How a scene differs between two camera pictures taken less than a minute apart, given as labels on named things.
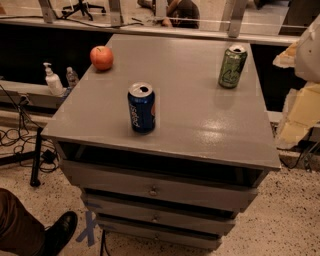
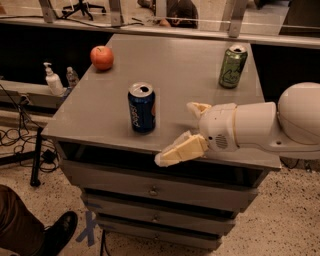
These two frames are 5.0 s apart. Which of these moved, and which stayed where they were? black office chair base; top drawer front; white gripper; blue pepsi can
Moved: white gripper
Stayed: top drawer front; black office chair base; blue pepsi can
